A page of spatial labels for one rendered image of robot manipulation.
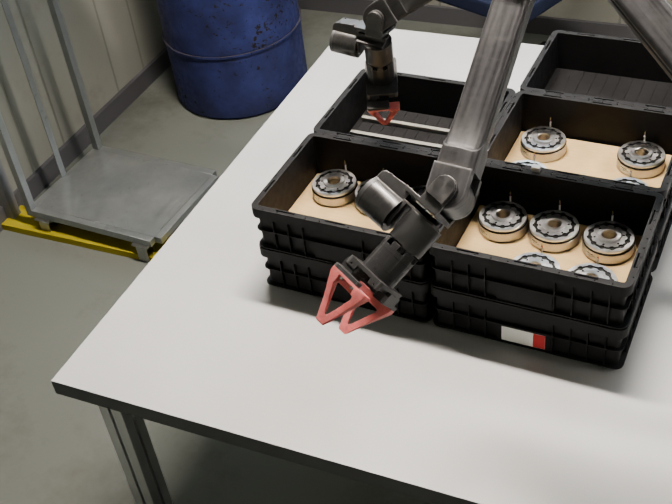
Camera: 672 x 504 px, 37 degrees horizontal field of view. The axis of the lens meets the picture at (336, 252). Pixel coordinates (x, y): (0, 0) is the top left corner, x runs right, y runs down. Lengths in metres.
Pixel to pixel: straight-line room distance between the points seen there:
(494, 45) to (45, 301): 2.36
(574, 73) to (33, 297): 1.94
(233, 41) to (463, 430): 2.40
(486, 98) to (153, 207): 2.32
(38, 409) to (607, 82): 1.88
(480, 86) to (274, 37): 2.68
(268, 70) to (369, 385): 2.29
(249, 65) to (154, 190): 0.70
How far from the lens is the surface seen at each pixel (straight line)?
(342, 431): 1.96
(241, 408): 2.04
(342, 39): 2.09
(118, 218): 3.63
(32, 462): 3.05
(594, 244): 2.09
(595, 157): 2.39
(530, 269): 1.93
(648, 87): 2.65
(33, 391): 3.24
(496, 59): 1.46
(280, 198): 2.23
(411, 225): 1.41
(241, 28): 4.00
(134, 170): 3.85
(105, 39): 4.31
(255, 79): 4.11
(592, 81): 2.66
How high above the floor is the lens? 2.20
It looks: 40 degrees down
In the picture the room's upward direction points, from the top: 8 degrees counter-clockwise
